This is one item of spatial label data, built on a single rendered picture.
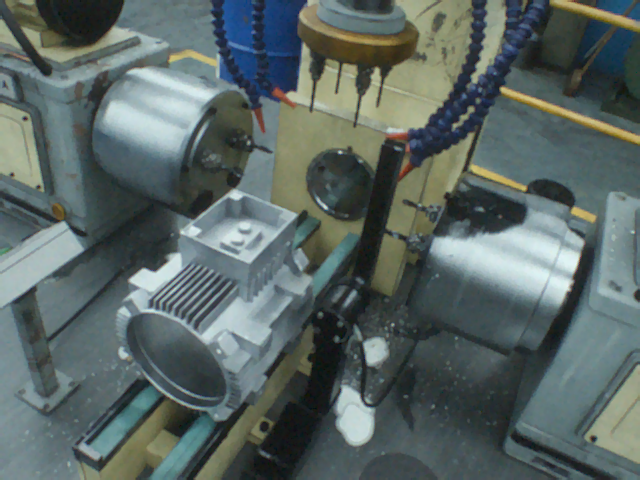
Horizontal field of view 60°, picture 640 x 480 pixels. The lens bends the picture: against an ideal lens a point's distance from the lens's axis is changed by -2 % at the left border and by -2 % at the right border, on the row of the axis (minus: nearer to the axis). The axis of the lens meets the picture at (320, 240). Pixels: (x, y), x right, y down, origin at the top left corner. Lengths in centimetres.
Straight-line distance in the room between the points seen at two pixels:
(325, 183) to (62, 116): 48
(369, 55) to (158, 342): 49
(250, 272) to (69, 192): 58
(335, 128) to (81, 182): 49
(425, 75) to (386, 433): 63
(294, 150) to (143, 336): 48
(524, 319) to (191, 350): 47
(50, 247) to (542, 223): 67
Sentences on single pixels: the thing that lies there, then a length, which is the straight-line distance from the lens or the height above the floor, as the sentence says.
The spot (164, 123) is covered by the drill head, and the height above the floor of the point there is 113.
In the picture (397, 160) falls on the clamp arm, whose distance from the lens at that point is 72.
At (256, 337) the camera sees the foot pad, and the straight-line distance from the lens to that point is 67.
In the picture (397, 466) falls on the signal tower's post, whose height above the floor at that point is 122.
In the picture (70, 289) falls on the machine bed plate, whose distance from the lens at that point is 115.
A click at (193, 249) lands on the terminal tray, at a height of 113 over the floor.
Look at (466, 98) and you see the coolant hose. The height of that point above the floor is 131.
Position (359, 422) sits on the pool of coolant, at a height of 80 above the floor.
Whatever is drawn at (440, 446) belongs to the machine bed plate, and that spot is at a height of 80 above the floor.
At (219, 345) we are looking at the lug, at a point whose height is 109.
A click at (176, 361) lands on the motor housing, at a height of 95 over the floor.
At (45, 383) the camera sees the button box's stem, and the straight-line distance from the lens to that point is 96.
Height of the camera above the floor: 157
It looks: 38 degrees down
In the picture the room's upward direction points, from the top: 10 degrees clockwise
